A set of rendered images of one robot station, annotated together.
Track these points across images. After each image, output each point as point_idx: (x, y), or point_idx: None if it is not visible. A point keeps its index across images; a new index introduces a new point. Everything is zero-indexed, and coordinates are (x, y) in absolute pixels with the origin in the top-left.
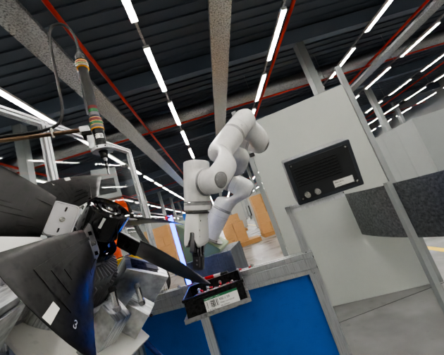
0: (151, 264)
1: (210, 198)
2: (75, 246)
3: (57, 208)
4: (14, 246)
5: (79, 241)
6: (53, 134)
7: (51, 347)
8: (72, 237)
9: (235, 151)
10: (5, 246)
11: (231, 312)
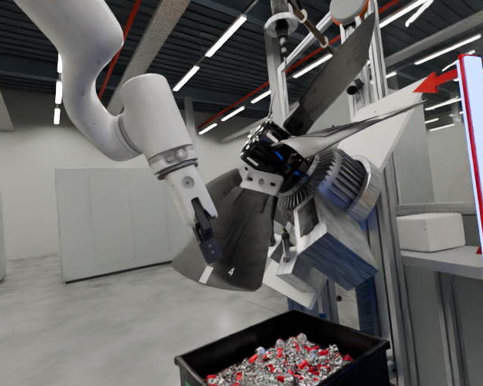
0: (313, 220)
1: (146, 156)
2: (225, 183)
3: None
4: (371, 138)
5: (228, 179)
6: (300, 19)
7: (290, 242)
8: (225, 175)
9: (41, 29)
10: (367, 138)
11: None
